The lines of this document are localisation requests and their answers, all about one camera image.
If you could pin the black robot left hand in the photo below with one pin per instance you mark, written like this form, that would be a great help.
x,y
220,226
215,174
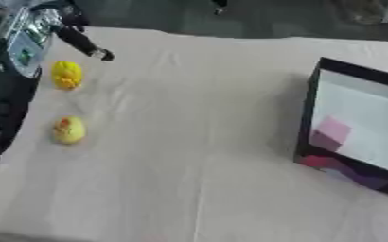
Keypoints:
x,y
76,34

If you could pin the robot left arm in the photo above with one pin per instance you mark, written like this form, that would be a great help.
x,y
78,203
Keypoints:
x,y
12,72

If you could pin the black box with white inside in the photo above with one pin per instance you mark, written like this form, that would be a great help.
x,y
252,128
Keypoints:
x,y
363,126

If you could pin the yellow toy fruit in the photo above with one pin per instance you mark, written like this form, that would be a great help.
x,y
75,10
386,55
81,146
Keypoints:
x,y
66,74

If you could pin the yellow-green toy fruit with red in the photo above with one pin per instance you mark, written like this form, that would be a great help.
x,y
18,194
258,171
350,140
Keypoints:
x,y
68,129

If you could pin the pink cube block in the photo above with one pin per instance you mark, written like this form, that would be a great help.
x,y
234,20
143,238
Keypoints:
x,y
331,133

